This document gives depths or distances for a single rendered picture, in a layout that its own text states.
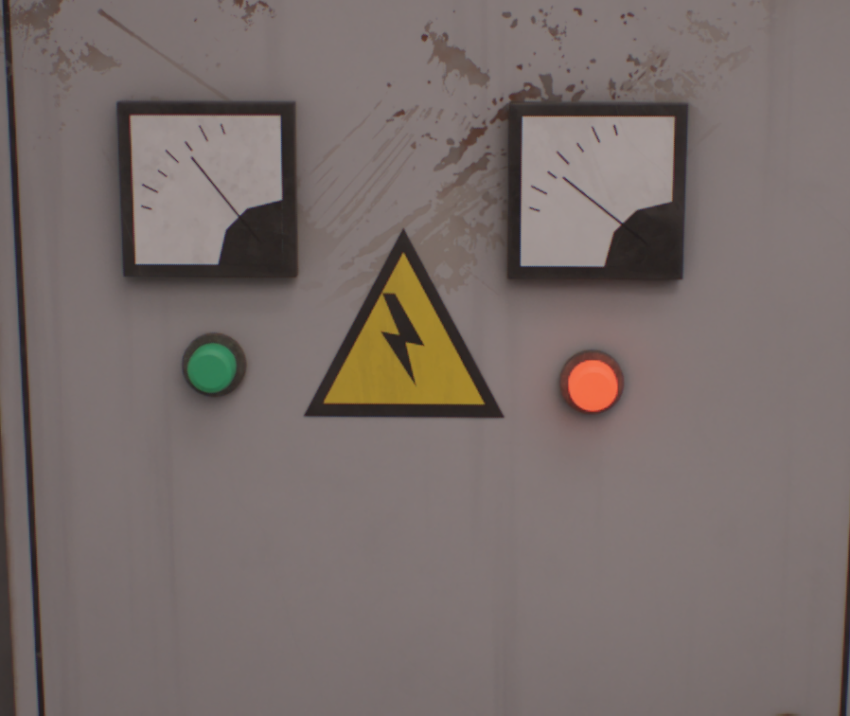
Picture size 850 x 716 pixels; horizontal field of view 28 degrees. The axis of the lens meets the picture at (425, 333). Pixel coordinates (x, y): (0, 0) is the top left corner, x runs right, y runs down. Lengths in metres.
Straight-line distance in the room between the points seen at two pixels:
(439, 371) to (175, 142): 0.16
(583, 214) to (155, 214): 0.20
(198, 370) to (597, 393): 0.18
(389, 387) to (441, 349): 0.03
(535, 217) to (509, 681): 0.23
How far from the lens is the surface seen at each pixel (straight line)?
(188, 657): 0.87
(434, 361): 0.81
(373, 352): 0.81
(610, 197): 0.79
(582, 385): 0.80
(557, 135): 0.78
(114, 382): 0.83
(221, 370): 0.80
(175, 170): 0.80
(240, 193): 0.79
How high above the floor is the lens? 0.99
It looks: 12 degrees down
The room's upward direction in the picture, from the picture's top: straight up
